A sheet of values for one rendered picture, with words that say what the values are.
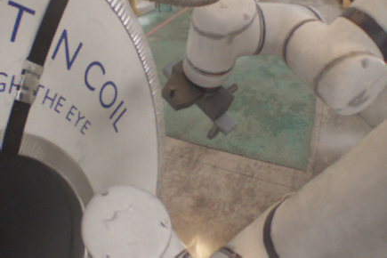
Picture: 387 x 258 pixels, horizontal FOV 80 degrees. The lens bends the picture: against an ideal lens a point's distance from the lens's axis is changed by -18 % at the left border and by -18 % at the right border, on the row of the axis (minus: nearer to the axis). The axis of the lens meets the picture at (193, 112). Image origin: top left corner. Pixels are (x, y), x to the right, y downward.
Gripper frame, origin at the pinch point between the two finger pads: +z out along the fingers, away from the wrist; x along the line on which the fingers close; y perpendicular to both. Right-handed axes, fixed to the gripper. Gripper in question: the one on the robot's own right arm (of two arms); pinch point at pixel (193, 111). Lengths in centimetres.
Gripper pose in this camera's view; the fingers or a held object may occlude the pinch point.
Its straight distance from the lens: 65.3
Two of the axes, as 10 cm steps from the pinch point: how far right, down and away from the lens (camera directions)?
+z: -1.3, 4.5, 8.8
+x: -6.8, -6.9, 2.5
